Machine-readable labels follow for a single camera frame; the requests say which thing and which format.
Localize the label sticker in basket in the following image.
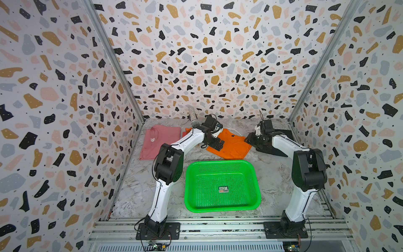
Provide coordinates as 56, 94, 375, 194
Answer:
219, 186, 229, 193

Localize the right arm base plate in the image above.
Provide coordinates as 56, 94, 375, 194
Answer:
263, 222, 309, 239

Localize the orange t-shirt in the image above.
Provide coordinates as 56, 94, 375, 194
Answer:
185, 127, 253, 160

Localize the pink t-shirt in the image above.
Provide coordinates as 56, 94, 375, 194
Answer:
139, 125, 181, 160

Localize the aluminium rail frame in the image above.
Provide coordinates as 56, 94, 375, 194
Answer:
89, 216, 359, 252

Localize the green plastic basket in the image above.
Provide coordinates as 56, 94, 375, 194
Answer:
184, 160, 261, 213

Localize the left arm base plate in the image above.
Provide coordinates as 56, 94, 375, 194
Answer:
135, 222, 181, 240

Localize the black folded t-shirt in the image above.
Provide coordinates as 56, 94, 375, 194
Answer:
255, 129, 297, 158

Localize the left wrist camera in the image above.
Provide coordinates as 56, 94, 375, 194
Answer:
203, 114, 222, 133

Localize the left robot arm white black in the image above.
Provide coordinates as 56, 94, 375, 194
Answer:
144, 122, 225, 236

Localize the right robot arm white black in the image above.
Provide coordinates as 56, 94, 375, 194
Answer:
245, 123, 327, 238

